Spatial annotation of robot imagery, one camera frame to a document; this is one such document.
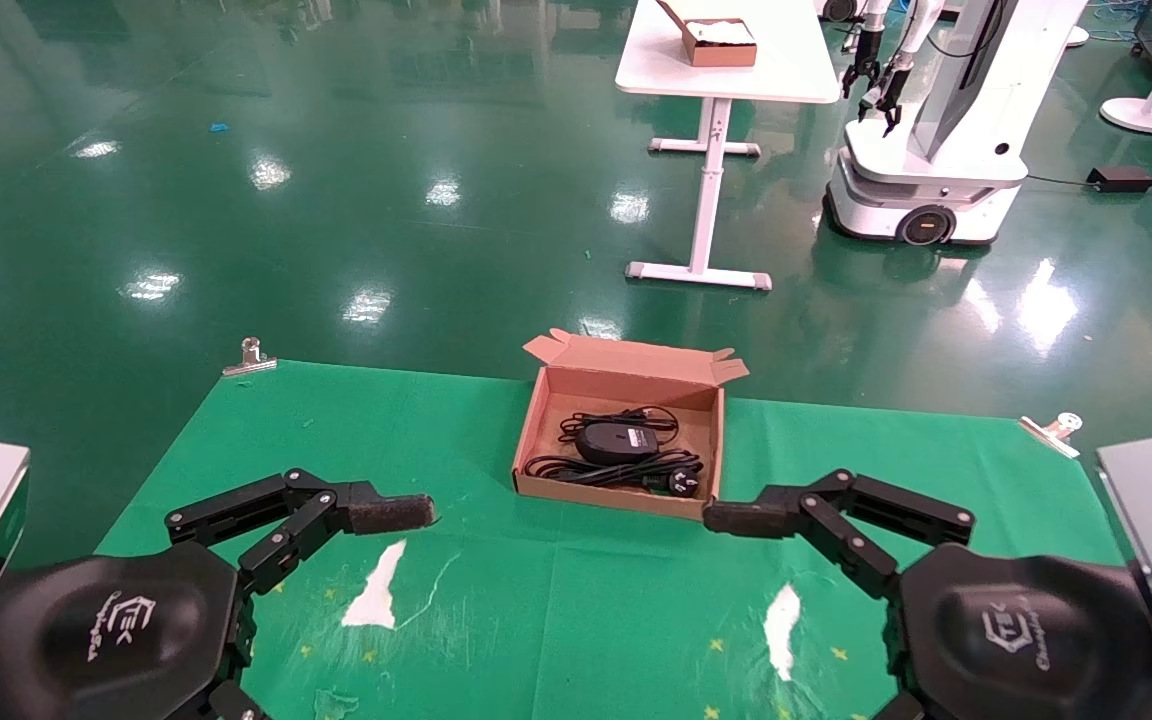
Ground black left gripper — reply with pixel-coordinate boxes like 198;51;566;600
0;467;438;720

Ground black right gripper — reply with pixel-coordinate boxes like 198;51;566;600
703;468;1152;720

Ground black power cable with plug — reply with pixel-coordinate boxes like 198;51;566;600
523;449;706;499

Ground black adapter with thin cable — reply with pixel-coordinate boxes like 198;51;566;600
557;404;681;468

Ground open brown cardboard box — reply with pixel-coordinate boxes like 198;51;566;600
512;328;751;522

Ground small brown cardboard box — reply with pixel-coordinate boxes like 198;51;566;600
657;0;759;69

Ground silver table clamp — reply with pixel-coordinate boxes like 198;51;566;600
223;337;278;378
1019;412;1084;460

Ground green tablecloth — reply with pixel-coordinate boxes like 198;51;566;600
94;359;1124;720

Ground white wheeled robot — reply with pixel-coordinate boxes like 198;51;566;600
824;0;1089;248

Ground black power brick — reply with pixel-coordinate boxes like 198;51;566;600
1086;165;1152;195

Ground white table with legs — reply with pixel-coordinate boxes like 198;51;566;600
615;0;843;292

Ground black floor cable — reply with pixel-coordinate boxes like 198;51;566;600
1024;174;1152;192

